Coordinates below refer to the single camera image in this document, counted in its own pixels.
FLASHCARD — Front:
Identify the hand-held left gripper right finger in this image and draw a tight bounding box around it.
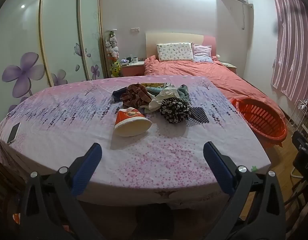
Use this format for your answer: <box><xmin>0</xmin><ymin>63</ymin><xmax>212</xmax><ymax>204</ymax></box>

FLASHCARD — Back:
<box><xmin>202</xmin><ymin>141</ymin><xmax>287</xmax><ymax>240</ymax></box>

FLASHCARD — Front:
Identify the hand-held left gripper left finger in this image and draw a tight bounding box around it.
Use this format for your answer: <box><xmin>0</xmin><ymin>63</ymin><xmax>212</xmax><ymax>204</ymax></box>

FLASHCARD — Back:
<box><xmin>20</xmin><ymin>142</ymin><xmax>104</xmax><ymax>240</ymax></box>

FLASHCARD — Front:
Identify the orange plastic laundry basket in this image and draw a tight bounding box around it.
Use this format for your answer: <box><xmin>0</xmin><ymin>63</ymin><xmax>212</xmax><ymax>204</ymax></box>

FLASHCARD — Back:
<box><xmin>230</xmin><ymin>97</ymin><xmax>287</xmax><ymax>148</ymax></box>

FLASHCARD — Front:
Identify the grey green cloth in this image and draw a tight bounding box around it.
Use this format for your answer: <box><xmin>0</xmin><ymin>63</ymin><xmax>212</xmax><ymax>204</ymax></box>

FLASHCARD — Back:
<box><xmin>176</xmin><ymin>84</ymin><xmax>190</xmax><ymax>104</ymax></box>

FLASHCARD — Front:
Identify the floral pink tablecloth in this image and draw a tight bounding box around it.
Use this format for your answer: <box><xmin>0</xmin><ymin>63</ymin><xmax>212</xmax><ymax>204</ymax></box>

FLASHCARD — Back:
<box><xmin>0</xmin><ymin>75</ymin><xmax>272</xmax><ymax>210</ymax></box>

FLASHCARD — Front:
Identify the black dotted cloth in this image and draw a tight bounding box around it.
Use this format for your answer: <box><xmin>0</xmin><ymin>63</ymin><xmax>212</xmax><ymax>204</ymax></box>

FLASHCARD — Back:
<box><xmin>187</xmin><ymin>106</ymin><xmax>210</xmax><ymax>127</ymax></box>

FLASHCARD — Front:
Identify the red and white slipper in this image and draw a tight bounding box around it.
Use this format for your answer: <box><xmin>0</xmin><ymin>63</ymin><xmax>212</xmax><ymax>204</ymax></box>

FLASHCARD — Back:
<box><xmin>114</xmin><ymin>107</ymin><xmax>153</xmax><ymax>137</ymax></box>

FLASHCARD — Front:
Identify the black floral cloth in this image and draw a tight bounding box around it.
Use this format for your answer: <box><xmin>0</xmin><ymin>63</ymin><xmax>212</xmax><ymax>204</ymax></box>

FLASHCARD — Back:
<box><xmin>159</xmin><ymin>97</ymin><xmax>192</xmax><ymax>124</ymax></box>

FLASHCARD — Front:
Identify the white smartphone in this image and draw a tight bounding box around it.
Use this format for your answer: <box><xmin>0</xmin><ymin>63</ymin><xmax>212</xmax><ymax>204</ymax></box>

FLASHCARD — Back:
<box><xmin>6</xmin><ymin>122</ymin><xmax>21</xmax><ymax>145</ymax></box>

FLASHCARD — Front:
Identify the brown plaid cloth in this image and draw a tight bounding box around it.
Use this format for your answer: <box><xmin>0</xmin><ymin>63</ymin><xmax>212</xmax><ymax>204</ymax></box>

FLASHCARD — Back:
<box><xmin>121</xmin><ymin>83</ymin><xmax>152</xmax><ymax>108</ymax></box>

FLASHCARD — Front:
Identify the coral duvet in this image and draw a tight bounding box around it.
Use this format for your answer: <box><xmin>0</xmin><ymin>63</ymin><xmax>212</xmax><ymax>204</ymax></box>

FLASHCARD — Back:
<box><xmin>143</xmin><ymin>55</ymin><xmax>285</xmax><ymax>120</ymax></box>

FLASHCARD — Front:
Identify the green yellow plush toy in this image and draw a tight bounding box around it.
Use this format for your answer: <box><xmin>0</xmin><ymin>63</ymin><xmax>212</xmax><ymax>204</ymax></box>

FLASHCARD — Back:
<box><xmin>110</xmin><ymin>60</ymin><xmax>122</xmax><ymax>78</ymax></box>

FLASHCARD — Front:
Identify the wooden nightstand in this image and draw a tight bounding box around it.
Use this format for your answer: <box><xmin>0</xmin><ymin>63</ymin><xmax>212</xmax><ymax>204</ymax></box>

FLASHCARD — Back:
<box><xmin>220</xmin><ymin>61</ymin><xmax>237</xmax><ymax>74</ymax></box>

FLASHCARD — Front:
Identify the pink striped curtain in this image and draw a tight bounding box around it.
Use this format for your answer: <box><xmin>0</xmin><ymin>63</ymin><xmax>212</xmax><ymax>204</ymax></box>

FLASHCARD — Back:
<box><xmin>270</xmin><ymin>0</ymin><xmax>308</xmax><ymax>103</ymax></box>

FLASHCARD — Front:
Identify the pink white nightstand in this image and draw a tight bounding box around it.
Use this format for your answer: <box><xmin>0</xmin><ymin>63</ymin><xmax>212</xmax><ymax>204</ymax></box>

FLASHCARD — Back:
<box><xmin>121</xmin><ymin>61</ymin><xmax>145</xmax><ymax>77</ymax></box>

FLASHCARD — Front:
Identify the pink striped pillow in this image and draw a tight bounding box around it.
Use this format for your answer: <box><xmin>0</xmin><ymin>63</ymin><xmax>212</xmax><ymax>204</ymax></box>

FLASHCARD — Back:
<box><xmin>192</xmin><ymin>44</ymin><xmax>213</xmax><ymax>63</ymax></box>

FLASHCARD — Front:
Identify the white floral pillow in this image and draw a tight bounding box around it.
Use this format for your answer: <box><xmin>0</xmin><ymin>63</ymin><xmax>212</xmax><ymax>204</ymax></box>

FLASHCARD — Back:
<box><xmin>156</xmin><ymin>42</ymin><xmax>194</xmax><ymax>62</ymax></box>

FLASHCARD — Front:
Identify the stack of plush toys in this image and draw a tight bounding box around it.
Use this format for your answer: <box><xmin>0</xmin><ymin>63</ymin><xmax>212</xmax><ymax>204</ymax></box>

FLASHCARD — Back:
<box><xmin>105</xmin><ymin>30</ymin><xmax>120</xmax><ymax>62</ymax></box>

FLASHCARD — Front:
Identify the cream and pink headboard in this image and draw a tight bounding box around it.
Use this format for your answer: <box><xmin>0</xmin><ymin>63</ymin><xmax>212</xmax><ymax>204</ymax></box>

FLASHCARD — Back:
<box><xmin>145</xmin><ymin>32</ymin><xmax>216</xmax><ymax>60</ymax></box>

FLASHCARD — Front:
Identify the flower print sliding wardrobe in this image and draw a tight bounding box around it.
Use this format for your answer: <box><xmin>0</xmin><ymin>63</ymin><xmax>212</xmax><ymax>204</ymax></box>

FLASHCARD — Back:
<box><xmin>0</xmin><ymin>0</ymin><xmax>106</xmax><ymax>113</ymax></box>

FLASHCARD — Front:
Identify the white wire rack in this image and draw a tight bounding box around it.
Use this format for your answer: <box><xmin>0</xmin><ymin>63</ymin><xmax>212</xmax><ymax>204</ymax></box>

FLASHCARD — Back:
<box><xmin>287</xmin><ymin>99</ymin><xmax>308</xmax><ymax>130</ymax></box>

